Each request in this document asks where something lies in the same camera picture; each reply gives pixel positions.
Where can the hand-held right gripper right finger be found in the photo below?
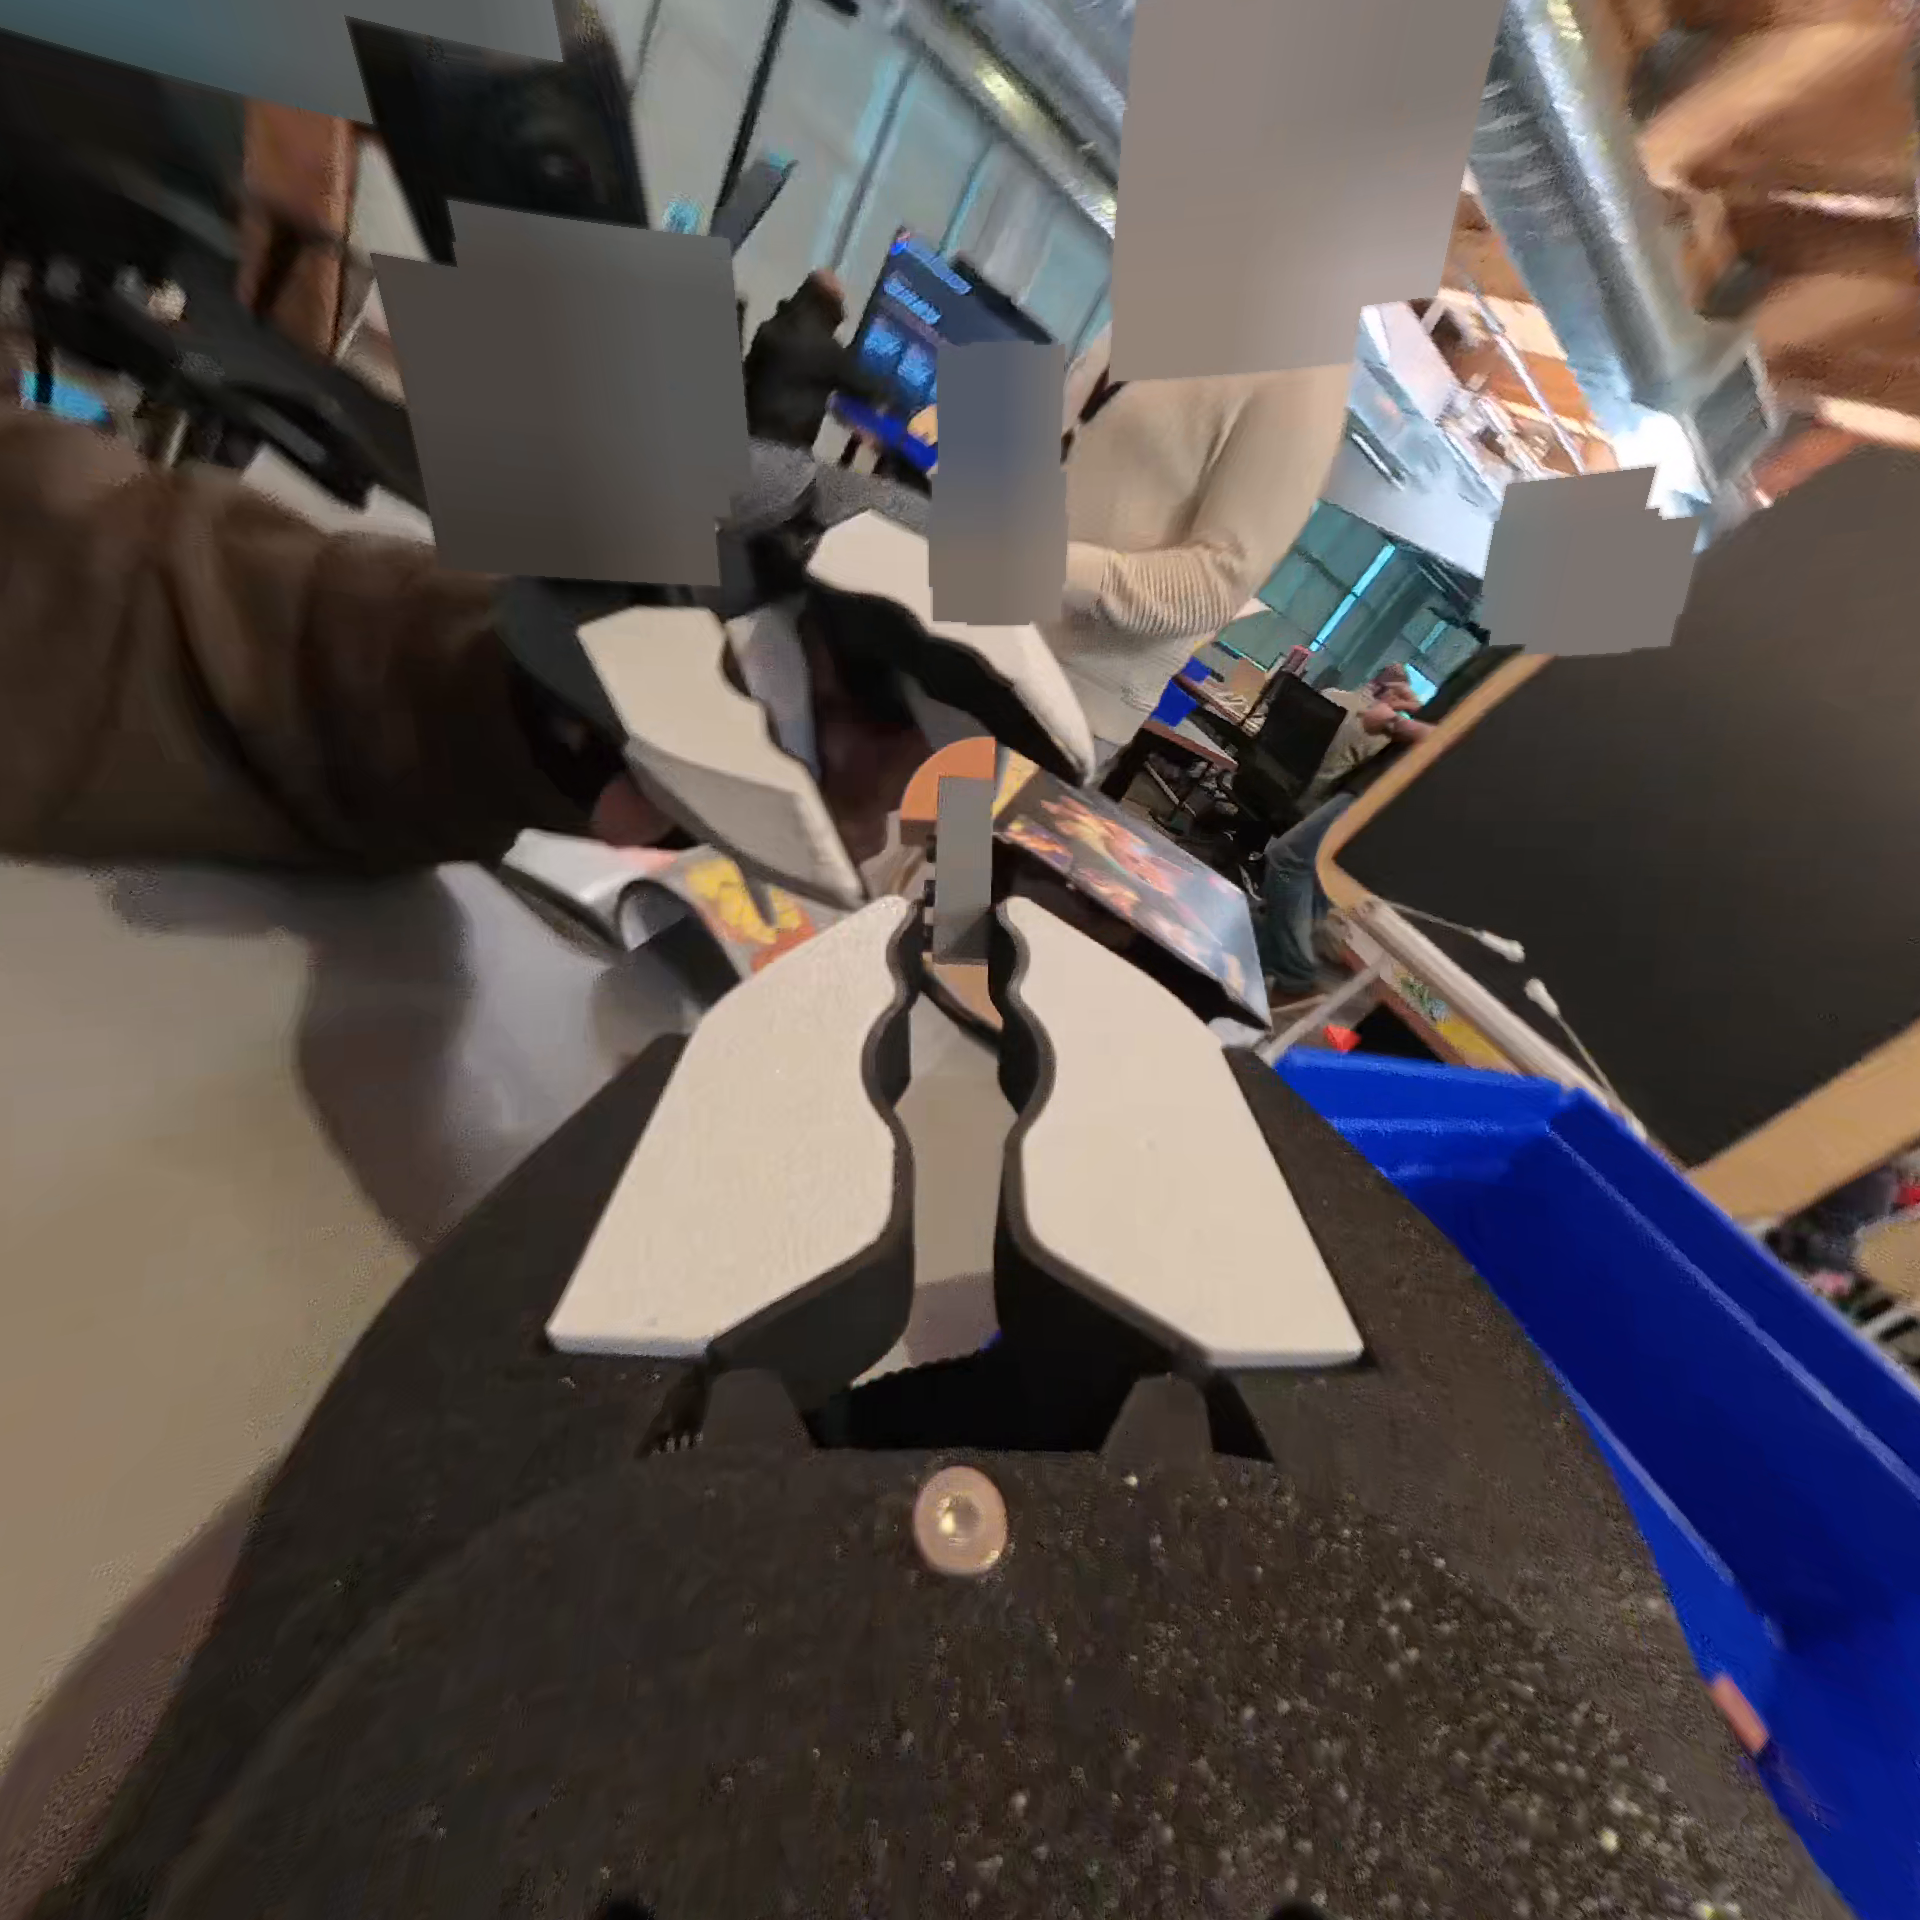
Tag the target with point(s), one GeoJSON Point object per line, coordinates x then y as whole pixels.
{"type": "Point", "coordinates": [1186, 1186]}

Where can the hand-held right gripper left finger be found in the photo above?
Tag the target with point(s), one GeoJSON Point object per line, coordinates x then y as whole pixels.
{"type": "Point", "coordinates": [722, 1186]}

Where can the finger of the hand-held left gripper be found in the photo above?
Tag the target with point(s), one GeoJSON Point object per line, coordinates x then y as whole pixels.
{"type": "Point", "coordinates": [960, 632]}
{"type": "Point", "coordinates": [706, 735]}

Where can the small brown toy brick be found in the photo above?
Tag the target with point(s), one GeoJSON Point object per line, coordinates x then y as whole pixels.
{"type": "Point", "coordinates": [960, 856]}

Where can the stack of blue plastic bins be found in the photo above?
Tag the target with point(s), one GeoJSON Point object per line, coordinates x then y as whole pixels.
{"type": "Point", "coordinates": [1682, 1382]}

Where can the person's left forearm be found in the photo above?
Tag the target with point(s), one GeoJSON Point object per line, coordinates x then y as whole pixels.
{"type": "Point", "coordinates": [242, 662]}

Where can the person's left hand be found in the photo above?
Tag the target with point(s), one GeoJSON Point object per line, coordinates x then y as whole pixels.
{"type": "Point", "coordinates": [632, 813]}

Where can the printed instruction booklet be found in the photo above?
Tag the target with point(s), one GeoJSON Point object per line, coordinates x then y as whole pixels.
{"type": "Point", "coordinates": [662, 902]}

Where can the printed cardboard box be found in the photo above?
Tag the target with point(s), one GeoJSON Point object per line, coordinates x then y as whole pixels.
{"type": "Point", "coordinates": [1156, 872]}

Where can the black board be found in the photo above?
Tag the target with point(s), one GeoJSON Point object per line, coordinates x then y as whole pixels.
{"type": "Point", "coordinates": [1682, 813]}

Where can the silver spiral pipes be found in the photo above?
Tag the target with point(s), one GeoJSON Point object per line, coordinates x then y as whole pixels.
{"type": "Point", "coordinates": [1592, 180]}

